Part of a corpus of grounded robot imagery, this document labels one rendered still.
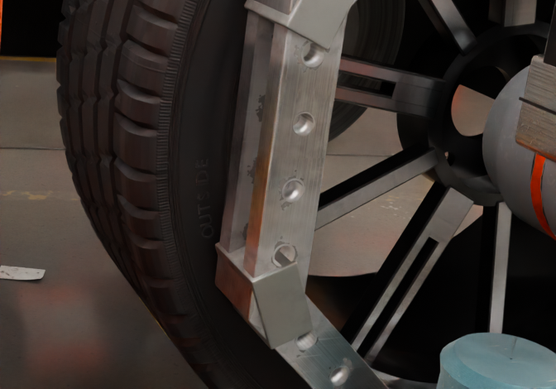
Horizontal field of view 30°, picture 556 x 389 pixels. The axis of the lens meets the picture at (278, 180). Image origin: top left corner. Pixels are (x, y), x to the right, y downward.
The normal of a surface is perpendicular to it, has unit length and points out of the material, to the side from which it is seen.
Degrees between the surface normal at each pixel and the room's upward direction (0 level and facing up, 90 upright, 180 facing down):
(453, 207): 90
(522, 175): 101
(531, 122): 90
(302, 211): 90
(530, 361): 0
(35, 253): 0
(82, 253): 0
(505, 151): 94
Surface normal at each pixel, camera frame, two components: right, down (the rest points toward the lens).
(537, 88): -0.90, 0.02
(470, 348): 0.13, -0.94
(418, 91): 0.43, 0.33
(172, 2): -0.18, 0.13
